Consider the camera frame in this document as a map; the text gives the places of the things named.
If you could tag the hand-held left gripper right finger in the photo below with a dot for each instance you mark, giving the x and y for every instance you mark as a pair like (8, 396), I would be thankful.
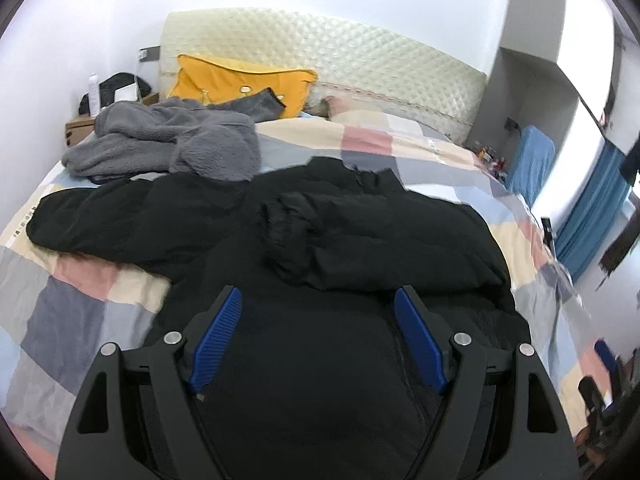
(417, 340)

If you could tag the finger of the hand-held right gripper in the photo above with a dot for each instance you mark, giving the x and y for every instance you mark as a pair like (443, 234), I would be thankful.
(603, 357)

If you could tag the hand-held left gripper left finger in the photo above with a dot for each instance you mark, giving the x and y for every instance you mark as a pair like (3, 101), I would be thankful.
(220, 340)

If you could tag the black puffer jacket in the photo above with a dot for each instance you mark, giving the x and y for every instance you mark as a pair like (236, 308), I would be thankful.
(325, 220)

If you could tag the brown checkered hanging scarf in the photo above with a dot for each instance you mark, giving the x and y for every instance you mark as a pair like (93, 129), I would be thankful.
(617, 255)

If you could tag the black tripod device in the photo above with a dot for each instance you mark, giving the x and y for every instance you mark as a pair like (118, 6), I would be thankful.
(548, 235)

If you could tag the checkered pastel duvet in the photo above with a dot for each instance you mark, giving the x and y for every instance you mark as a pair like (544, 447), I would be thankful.
(75, 310)

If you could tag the blue curtain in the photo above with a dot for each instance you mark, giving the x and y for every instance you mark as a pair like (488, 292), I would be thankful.
(590, 210)

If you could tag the group of small bottles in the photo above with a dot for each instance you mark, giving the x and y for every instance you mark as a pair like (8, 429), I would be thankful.
(490, 160)

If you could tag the black hanging garment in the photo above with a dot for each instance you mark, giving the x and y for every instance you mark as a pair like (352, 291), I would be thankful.
(631, 165)

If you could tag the blue towel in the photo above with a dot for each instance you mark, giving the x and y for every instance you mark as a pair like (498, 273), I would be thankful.
(532, 160)

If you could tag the grey fleece garment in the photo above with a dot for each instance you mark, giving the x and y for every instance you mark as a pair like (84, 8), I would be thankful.
(150, 135)

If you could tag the pink pillow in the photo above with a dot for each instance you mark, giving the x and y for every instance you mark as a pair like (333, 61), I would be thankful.
(341, 106)

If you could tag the wooden nightstand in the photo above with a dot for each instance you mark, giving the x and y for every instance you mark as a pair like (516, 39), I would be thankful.
(77, 130)

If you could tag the yellow pillow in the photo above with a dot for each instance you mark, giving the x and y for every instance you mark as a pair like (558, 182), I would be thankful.
(225, 80)

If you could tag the white box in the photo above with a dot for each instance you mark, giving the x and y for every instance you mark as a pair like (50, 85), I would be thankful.
(126, 95)

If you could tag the white spray bottle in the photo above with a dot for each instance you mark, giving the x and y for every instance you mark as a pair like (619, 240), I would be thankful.
(93, 95)

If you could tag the black bag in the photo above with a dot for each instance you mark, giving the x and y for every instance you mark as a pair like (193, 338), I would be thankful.
(112, 82)

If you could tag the cream quilted headboard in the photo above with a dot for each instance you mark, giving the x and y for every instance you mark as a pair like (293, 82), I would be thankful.
(350, 55)

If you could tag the white overhead cabinet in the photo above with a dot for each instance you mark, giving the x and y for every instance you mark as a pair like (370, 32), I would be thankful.
(540, 10)

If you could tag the dark wall socket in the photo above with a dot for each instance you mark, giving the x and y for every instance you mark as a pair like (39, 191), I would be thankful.
(512, 125)

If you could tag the grey wall socket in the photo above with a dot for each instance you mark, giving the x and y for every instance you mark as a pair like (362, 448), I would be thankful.
(149, 53)

